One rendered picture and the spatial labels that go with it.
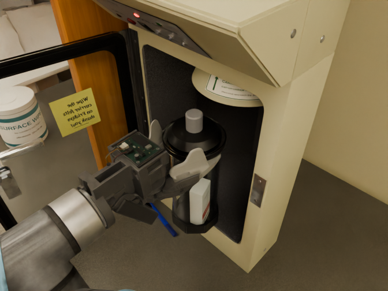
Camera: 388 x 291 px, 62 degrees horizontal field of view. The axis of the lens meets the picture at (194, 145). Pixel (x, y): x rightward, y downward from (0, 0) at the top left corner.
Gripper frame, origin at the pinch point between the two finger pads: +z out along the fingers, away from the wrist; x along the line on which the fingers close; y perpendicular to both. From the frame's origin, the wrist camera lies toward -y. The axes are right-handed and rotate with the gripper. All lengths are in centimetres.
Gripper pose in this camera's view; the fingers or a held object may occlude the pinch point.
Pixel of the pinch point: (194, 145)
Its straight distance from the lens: 56.1
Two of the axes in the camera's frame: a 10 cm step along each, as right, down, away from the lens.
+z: 7.0, -5.1, 5.1
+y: -0.3, -7.3, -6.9
